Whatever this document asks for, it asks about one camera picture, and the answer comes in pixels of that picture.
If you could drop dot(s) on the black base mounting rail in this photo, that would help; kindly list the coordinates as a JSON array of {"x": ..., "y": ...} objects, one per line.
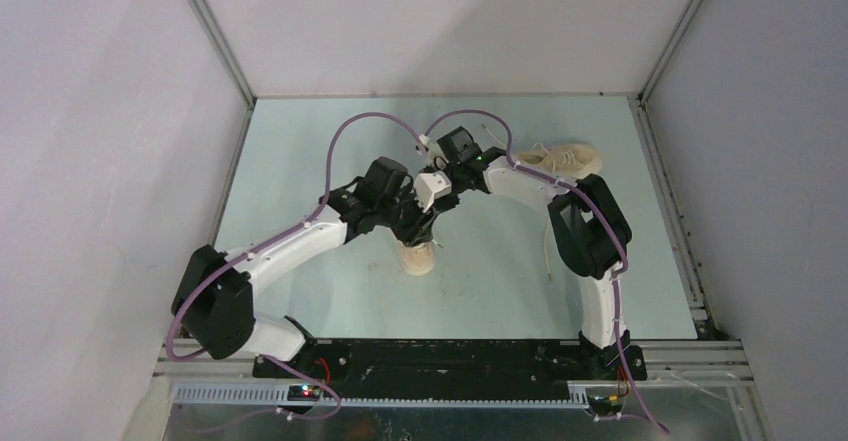
[{"x": 463, "y": 370}]

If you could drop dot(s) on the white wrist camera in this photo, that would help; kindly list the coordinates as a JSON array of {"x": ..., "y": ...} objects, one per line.
[
  {"x": 430, "y": 148},
  {"x": 430, "y": 187}
]

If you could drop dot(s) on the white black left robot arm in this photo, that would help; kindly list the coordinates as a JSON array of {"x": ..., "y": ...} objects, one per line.
[{"x": 215, "y": 300}]

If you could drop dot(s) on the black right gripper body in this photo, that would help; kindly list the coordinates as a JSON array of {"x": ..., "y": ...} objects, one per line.
[{"x": 446, "y": 203}]

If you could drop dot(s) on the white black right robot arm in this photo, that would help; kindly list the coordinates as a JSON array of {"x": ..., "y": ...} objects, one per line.
[{"x": 588, "y": 226}]

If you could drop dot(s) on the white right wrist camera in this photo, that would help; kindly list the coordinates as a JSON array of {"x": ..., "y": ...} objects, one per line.
[{"x": 430, "y": 148}]

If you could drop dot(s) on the aluminium frame rail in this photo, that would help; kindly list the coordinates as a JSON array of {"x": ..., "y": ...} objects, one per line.
[{"x": 248, "y": 379}]

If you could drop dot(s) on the beige sneaker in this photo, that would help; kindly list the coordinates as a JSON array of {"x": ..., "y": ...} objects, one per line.
[
  {"x": 417, "y": 260},
  {"x": 575, "y": 161}
]

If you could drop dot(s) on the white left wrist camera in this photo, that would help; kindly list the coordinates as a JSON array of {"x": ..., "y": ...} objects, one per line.
[{"x": 430, "y": 187}]

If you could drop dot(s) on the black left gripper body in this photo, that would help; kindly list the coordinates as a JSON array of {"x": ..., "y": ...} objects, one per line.
[{"x": 404, "y": 216}]

